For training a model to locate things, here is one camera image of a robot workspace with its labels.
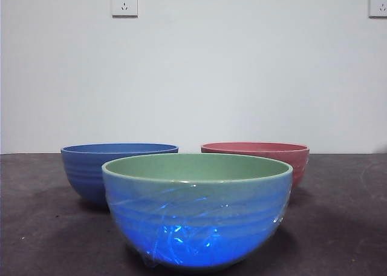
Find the red bowl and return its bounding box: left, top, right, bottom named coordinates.
left=200, top=141, right=311, bottom=189

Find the green bowl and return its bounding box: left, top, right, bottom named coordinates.
left=101, top=153, right=294, bottom=272

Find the blue bowl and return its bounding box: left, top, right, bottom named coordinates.
left=60, top=142, right=180, bottom=212

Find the white wall socket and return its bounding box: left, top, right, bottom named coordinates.
left=111, top=0, right=138, bottom=18
left=368, top=0, right=387, bottom=19

